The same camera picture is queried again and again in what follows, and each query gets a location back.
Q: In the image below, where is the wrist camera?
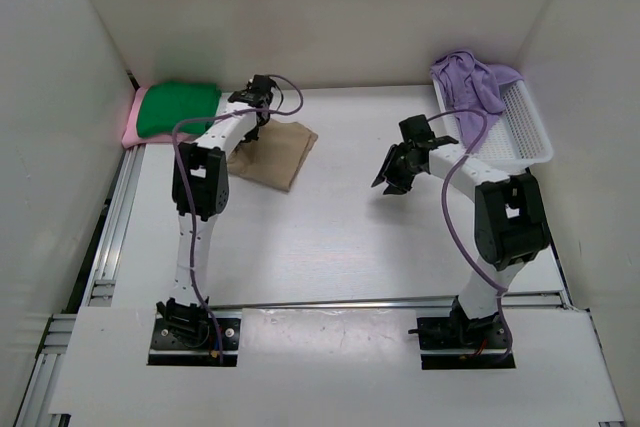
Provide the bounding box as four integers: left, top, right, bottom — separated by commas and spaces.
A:
227, 74, 276, 109
399, 114, 458, 150

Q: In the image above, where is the white plastic basket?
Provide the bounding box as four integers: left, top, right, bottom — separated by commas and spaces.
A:
432, 74, 556, 166

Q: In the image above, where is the beige t shirt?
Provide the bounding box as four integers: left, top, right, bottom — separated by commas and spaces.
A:
228, 120, 318, 192

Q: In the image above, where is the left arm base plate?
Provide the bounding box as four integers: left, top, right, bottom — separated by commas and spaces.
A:
147, 313, 242, 367

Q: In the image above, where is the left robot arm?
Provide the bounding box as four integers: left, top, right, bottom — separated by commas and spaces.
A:
157, 94, 271, 348

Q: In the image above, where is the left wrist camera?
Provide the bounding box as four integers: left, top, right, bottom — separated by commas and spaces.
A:
227, 74, 276, 109

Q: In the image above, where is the folded pink t shirt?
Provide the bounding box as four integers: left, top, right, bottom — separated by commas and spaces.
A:
122, 83, 190, 149

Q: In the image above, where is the purple t shirt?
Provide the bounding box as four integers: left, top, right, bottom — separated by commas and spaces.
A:
430, 50, 523, 153

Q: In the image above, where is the aluminium frame rail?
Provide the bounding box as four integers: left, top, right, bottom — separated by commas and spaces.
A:
14, 146, 145, 426

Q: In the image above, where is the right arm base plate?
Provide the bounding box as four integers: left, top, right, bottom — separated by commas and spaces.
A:
408, 317, 516, 371

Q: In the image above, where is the green t shirt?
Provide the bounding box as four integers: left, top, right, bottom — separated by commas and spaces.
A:
136, 81, 222, 138

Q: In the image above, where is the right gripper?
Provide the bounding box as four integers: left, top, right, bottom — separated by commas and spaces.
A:
371, 144, 423, 195

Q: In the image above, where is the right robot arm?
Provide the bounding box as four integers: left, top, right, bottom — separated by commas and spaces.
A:
372, 142, 551, 347

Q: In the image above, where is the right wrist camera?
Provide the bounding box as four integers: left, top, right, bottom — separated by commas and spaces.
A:
399, 114, 458, 150

